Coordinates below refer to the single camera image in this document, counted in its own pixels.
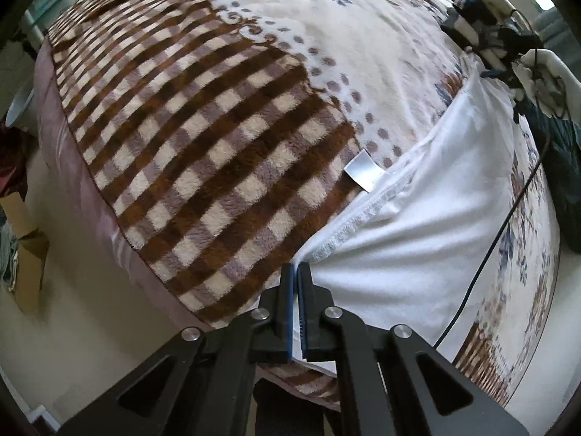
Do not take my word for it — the black cable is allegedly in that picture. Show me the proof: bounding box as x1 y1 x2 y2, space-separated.
432 8 573 348

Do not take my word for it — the mauve bed sheet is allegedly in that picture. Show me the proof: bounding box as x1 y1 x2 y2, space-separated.
33 40 342 412

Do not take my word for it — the dark teal velvet garment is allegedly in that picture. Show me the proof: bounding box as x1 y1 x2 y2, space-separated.
517 100 581 254

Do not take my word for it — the cardboard box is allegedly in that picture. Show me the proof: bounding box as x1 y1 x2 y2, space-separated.
1 192 49 313

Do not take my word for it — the floral and checked fleece blanket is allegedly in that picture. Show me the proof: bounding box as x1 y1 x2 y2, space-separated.
36 0 560 404

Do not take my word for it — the white cloth garment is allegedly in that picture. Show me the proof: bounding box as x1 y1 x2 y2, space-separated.
294 71 514 359

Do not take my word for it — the white gloved right hand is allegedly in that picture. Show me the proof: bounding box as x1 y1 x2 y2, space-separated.
512 49 581 125

